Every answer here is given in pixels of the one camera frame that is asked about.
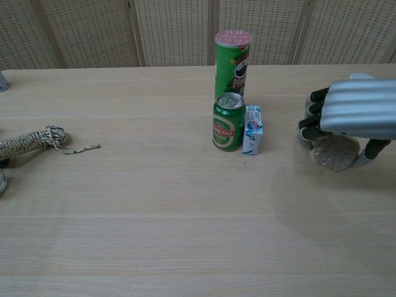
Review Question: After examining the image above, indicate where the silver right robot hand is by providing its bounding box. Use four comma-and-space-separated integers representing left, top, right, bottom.
298, 78, 396, 170

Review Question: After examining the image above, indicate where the white drink bottle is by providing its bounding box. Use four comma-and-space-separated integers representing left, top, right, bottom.
310, 137, 361, 173

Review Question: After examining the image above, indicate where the white blue small carton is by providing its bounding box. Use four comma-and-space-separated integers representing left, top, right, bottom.
241, 105, 264, 156

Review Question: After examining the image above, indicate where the green Tsingtao beer can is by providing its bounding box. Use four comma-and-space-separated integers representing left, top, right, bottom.
212, 92, 246, 153

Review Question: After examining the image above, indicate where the green Pringles can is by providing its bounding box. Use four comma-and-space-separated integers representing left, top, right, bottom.
214, 30, 254, 103

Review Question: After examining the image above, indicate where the woven rattan folding screen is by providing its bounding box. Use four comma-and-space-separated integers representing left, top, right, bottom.
0, 0, 396, 71

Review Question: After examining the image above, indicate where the grey metal object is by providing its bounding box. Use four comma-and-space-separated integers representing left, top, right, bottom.
0, 70, 11, 93

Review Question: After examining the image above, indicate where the white round cable grommet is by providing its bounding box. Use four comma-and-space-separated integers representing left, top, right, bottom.
349, 72, 375, 82

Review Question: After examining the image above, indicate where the coiled beige patterned rope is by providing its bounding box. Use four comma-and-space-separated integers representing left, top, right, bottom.
0, 124, 102, 161

